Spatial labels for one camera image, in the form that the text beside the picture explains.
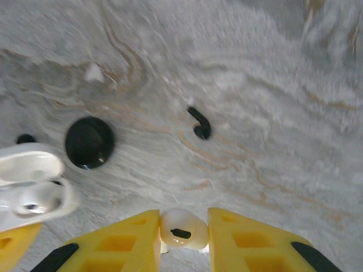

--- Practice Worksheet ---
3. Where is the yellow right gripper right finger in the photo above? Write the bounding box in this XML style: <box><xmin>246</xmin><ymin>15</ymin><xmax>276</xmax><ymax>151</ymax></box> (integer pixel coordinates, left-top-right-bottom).
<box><xmin>208</xmin><ymin>207</ymin><xmax>343</xmax><ymax>272</ymax></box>

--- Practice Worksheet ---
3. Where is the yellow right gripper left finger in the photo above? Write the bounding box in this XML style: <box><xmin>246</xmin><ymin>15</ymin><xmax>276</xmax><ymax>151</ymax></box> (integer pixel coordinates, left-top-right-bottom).
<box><xmin>29</xmin><ymin>209</ymin><xmax>162</xmax><ymax>272</ymax></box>

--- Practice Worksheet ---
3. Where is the white wireless earbud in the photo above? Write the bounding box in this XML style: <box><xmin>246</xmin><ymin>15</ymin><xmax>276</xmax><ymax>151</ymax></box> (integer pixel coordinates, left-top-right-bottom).
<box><xmin>159</xmin><ymin>208</ymin><xmax>210</xmax><ymax>252</ymax></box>

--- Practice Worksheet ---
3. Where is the white earbud charging case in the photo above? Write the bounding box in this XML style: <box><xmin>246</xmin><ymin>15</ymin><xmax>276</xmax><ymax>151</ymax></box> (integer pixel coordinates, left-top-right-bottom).
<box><xmin>0</xmin><ymin>142</ymin><xmax>82</xmax><ymax>231</ymax></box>

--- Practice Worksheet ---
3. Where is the black round earbud case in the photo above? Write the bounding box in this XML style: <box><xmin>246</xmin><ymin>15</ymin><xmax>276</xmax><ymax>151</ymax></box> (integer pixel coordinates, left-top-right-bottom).
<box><xmin>64</xmin><ymin>116</ymin><xmax>116</xmax><ymax>170</ymax></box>

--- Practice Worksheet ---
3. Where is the black wireless earbud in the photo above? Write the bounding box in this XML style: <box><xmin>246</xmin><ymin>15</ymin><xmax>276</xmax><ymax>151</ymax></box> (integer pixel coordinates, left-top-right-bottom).
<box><xmin>186</xmin><ymin>105</ymin><xmax>213</xmax><ymax>141</ymax></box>

